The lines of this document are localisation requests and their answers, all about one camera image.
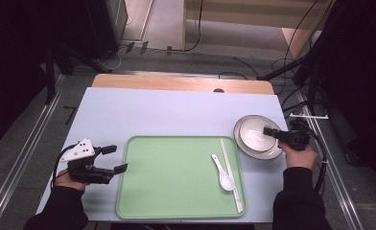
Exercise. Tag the black tripod stand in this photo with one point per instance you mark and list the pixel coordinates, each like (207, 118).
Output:
(291, 65)

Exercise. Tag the black metal stand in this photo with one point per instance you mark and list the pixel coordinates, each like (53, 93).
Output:
(50, 76)

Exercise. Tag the metal floor rail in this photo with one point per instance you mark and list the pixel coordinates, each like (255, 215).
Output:
(23, 159)
(339, 185)

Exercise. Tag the white ribbed bowl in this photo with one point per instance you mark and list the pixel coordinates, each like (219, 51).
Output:
(253, 137)

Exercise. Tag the light wooden cabinet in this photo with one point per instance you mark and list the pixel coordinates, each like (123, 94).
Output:
(240, 12)

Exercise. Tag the person's left hand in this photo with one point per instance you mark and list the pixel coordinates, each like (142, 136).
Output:
(64, 183)

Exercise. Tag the dark grey cabinet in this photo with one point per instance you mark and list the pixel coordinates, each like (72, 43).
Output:
(112, 22)

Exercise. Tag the white ceramic spoon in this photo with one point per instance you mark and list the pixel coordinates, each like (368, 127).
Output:
(226, 182)

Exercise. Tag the person's right hand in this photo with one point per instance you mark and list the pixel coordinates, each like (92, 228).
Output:
(299, 158)

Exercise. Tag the light green tray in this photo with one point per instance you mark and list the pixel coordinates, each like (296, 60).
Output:
(176, 179)

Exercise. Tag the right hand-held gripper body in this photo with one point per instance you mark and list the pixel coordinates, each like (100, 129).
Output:
(296, 137)

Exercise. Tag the white plate with dark rim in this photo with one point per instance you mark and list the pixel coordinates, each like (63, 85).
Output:
(240, 142)

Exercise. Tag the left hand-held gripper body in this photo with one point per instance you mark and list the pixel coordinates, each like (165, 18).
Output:
(80, 151)

